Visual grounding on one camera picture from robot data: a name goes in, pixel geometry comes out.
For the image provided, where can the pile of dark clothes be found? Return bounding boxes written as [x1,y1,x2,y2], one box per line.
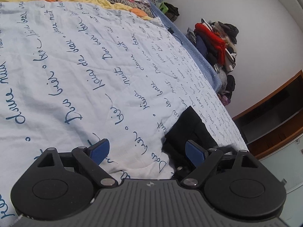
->
[186,19,239,106]

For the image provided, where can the black pants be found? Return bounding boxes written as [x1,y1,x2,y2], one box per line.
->
[162,107,238,181]

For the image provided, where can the light blue blanket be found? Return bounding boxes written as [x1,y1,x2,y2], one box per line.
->
[151,3,222,92]

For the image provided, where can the red garment on pile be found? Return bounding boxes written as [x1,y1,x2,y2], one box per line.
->
[195,23,226,65]

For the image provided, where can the wooden door frame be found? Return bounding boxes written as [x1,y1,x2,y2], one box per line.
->
[233,71,302,159]

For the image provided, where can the white script-print bed sheet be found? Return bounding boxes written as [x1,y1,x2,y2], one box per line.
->
[1,1,246,226]

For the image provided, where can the black bag by wall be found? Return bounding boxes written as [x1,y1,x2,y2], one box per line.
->
[164,2,180,22]

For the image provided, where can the white wardrobe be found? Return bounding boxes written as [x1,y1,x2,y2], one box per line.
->
[260,136,302,226]

